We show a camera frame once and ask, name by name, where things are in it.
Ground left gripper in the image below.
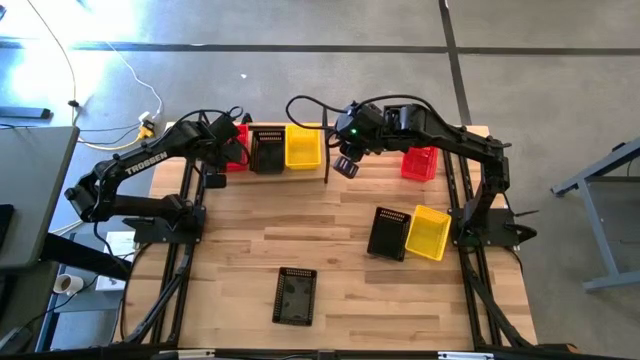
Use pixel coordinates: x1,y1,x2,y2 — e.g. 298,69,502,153
203,113,242,190

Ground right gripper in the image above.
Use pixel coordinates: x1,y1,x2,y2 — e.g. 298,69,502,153
332,102,387,180

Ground red plastic basket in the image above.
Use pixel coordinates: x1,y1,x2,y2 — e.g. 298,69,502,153
400,146,440,182
223,123,250,174

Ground yellow plastic basket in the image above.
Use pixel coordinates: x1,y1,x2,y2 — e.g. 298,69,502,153
284,123,323,171
404,203,452,263

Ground black plastic basket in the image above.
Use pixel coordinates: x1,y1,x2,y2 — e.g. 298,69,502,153
248,125,287,175
271,266,318,327
366,206,412,263

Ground white printed box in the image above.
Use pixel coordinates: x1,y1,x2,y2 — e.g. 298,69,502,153
107,230,137,257

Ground white flat box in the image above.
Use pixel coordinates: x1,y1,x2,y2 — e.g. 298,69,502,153
94,274,126,293

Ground black desk leg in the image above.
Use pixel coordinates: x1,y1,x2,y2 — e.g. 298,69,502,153
39,232,134,281

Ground white cup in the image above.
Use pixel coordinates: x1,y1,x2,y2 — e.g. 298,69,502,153
53,273,85,296

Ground grey desk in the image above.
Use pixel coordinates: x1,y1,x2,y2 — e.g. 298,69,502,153
0,125,81,271

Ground black power strip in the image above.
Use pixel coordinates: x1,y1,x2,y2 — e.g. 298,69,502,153
0,106,53,121

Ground black flat device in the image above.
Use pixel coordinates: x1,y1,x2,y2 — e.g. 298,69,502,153
0,203,15,251

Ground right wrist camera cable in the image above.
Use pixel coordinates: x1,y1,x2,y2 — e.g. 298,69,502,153
285,94,352,133

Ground black aluminium frame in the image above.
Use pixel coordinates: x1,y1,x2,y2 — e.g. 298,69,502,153
119,105,539,360

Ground yellow floor cable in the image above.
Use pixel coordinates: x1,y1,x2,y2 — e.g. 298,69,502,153
77,133,151,152

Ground white floor cable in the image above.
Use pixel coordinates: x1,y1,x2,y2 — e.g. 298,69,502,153
104,40,164,121

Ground silver metal bracket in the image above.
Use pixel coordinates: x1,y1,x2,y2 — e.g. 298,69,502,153
437,351,495,360
158,350,216,360

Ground grey metal table frame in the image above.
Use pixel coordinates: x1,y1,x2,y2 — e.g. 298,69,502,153
551,137,640,291

